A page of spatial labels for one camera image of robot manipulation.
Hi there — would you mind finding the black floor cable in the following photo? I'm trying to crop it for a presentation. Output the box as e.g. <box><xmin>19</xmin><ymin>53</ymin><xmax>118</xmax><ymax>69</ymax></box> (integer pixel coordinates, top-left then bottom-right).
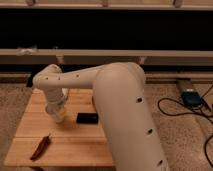
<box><xmin>157</xmin><ymin>83</ymin><xmax>213</xmax><ymax>168</ymax></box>

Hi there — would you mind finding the wooden folding table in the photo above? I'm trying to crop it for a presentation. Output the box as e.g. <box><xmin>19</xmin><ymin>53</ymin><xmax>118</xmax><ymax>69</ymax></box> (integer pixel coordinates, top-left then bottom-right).
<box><xmin>4</xmin><ymin>89</ymin><xmax>113</xmax><ymax>167</ymax></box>

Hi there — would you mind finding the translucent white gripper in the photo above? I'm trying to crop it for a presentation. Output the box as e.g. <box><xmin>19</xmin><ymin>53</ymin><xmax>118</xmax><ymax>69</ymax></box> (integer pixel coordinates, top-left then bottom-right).
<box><xmin>50</xmin><ymin>108</ymin><xmax>65</xmax><ymax>123</ymax></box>

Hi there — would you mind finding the black rectangular block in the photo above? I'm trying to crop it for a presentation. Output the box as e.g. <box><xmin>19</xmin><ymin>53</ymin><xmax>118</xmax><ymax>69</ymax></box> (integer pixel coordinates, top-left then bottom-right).
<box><xmin>76</xmin><ymin>113</ymin><xmax>99</xmax><ymax>124</ymax></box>

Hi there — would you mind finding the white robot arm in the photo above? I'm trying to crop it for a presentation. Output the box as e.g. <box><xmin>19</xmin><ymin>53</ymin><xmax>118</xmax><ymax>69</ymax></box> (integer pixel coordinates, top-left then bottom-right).
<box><xmin>33</xmin><ymin>62</ymin><xmax>170</xmax><ymax>171</ymax></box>

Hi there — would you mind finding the red chili pepper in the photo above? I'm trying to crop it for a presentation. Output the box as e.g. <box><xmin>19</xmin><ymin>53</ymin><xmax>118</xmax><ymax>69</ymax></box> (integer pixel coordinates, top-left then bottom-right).
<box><xmin>30</xmin><ymin>136</ymin><xmax>51</xmax><ymax>161</ymax></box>

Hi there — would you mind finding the crumpled white cloth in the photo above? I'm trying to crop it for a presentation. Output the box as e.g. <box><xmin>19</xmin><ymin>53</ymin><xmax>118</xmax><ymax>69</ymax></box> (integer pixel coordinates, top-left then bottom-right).
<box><xmin>17</xmin><ymin>47</ymin><xmax>37</xmax><ymax>56</ymax></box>

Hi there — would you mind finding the blue power adapter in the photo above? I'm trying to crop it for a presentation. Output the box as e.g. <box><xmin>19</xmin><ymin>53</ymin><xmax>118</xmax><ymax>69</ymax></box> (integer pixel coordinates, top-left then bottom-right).
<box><xmin>181</xmin><ymin>91</ymin><xmax>202</xmax><ymax>107</ymax></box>

